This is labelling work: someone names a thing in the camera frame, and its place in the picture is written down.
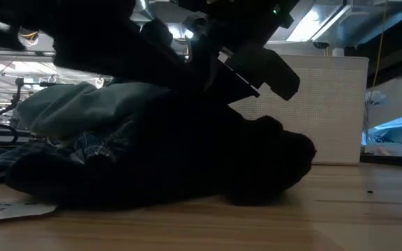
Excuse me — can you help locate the light blue towel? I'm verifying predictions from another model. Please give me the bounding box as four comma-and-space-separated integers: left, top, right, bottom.
15, 80, 174, 140

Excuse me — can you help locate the white plastic bin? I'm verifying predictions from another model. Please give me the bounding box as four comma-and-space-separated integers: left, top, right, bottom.
228, 54, 370, 167

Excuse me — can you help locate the white paper clothing tag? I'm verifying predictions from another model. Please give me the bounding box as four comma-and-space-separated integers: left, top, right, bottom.
0, 201, 59, 224

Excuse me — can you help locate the black yellow ceiling device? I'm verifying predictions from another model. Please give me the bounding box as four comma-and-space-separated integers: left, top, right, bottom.
17, 27, 40, 48

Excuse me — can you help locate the black garment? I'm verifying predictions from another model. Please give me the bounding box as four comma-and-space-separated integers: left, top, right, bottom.
4, 92, 318, 211

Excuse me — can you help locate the black background stand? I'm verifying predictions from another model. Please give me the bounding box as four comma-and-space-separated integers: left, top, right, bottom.
0, 77, 76, 123

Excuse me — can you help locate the black equipment with cables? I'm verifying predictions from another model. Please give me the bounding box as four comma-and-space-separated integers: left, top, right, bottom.
0, 118, 33, 146

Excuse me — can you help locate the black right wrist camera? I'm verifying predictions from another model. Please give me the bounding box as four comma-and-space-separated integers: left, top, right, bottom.
221, 45, 302, 102

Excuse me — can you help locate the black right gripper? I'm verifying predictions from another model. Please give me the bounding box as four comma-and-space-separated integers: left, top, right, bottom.
178, 0, 299, 105

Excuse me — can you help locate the black metal table frame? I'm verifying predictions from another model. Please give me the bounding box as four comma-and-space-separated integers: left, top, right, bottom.
359, 153, 402, 169

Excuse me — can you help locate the yellow cable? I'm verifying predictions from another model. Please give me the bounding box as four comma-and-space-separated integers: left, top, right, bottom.
373, 0, 387, 88

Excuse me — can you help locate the long metal ceiling rail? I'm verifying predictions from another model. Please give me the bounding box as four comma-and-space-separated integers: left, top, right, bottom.
0, 48, 57, 59

